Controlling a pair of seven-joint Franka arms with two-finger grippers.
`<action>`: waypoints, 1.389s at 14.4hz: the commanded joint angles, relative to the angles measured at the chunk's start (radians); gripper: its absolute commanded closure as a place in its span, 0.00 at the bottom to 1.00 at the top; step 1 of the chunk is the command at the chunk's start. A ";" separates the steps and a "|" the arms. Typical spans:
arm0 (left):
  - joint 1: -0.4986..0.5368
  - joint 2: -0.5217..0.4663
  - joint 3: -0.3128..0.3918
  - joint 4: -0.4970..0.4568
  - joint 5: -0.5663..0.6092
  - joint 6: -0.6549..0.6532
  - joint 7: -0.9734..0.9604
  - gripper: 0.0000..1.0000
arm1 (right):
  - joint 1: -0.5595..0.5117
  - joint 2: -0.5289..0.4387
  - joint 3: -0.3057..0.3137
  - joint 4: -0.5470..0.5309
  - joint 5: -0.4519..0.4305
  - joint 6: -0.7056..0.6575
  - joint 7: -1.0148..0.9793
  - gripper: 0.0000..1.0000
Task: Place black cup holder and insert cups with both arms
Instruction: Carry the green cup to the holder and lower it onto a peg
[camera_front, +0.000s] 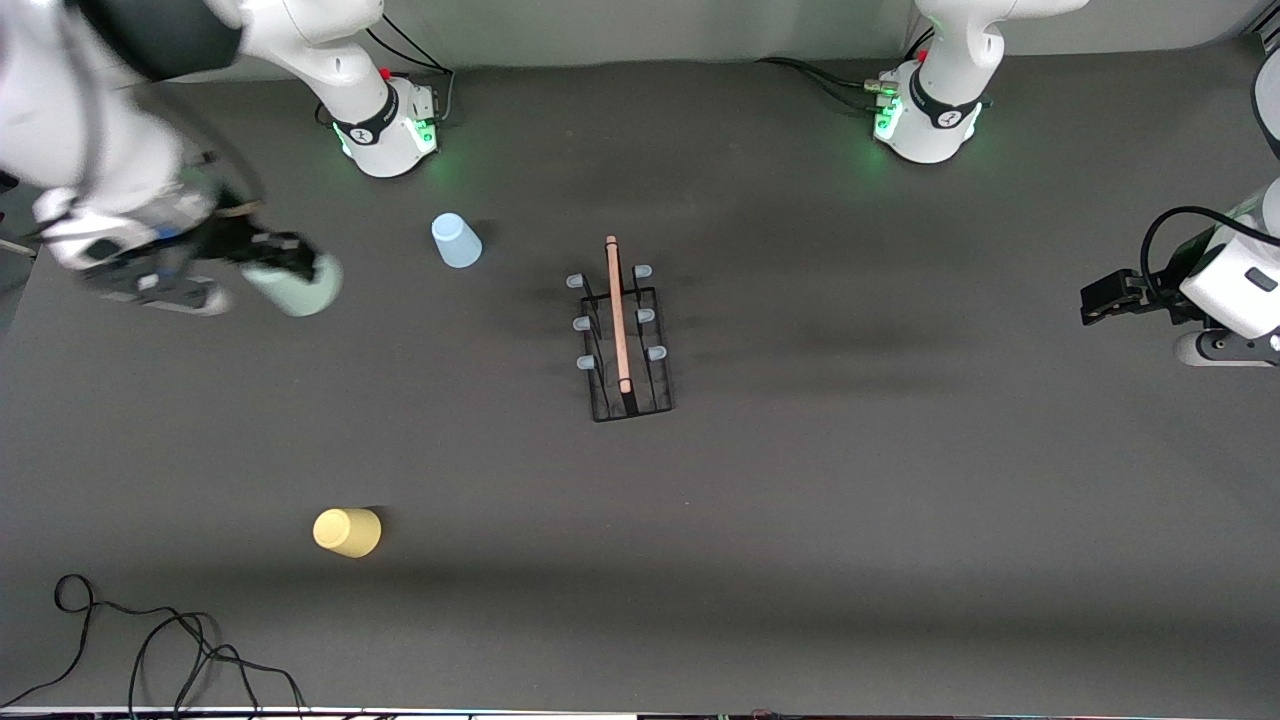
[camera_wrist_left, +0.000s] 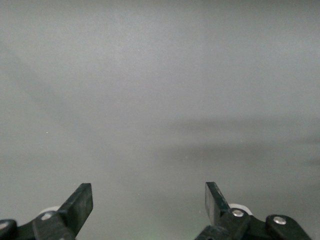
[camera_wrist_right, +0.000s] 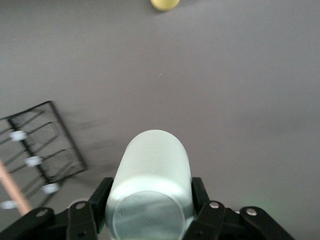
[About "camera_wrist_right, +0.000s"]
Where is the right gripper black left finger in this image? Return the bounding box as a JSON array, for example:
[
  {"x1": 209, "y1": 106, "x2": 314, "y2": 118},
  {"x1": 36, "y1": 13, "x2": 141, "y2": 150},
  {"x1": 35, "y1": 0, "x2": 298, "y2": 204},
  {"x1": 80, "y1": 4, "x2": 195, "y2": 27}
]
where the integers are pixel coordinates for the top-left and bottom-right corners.
[{"x1": 0, "y1": 176, "x2": 114, "y2": 240}]

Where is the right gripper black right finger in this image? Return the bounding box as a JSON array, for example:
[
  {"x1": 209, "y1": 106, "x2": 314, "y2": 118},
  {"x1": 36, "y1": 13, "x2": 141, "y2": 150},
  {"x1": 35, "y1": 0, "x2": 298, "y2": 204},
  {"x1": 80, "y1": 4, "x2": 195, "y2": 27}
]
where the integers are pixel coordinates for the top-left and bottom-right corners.
[{"x1": 182, "y1": 176, "x2": 296, "y2": 240}]

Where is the black wire cup holder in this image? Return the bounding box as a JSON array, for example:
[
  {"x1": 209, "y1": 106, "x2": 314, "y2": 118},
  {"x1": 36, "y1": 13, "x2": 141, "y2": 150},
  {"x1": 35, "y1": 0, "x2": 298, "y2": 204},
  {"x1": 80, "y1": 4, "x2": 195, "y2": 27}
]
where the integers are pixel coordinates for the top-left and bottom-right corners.
[{"x1": 0, "y1": 100, "x2": 87, "y2": 217}]

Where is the pale green cup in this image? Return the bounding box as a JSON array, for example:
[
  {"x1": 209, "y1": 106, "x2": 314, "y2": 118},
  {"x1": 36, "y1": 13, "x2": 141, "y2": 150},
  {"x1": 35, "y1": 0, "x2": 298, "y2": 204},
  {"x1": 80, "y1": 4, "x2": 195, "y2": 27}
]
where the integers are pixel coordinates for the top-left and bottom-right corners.
[{"x1": 104, "y1": 129, "x2": 196, "y2": 240}]

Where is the yellow cup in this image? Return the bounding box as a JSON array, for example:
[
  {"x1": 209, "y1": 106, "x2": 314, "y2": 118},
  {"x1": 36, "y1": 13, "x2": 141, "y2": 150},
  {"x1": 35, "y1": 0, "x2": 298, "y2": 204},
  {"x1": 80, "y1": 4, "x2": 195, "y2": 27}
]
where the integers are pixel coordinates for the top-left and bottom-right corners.
[{"x1": 149, "y1": 0, "x2": 181, "y2": 12}]

